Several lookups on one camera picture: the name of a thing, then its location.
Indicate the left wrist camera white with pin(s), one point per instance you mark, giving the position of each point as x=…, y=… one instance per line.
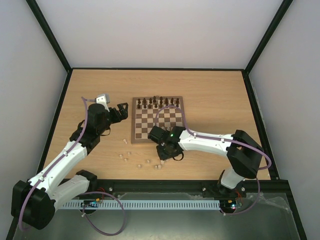
x=103, y=98

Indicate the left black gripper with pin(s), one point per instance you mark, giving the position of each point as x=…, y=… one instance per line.
x=124, y=114

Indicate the white slotted cable duct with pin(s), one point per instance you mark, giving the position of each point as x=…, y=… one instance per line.
x=159, y=205

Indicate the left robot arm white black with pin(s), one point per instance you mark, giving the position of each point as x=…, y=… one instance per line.
x=35, y=201

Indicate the left controller board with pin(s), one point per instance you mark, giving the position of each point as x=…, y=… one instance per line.
x=93, y=203

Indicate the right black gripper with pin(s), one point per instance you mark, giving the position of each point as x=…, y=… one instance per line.
x=168, y=152

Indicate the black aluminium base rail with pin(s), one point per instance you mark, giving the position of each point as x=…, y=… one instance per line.
x=207, y=187

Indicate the black cage frame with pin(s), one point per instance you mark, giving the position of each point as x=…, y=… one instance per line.
x=261, y=129

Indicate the right controller board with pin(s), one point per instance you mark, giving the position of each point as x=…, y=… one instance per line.
x=231, y=203

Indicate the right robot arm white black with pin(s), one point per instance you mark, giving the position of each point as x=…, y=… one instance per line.
x=242, y=151

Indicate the controller board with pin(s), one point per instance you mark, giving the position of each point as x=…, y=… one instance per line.
x=231, y=203
x=93, y=203

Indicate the wooden chess board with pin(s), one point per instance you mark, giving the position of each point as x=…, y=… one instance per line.
x=164, y=116

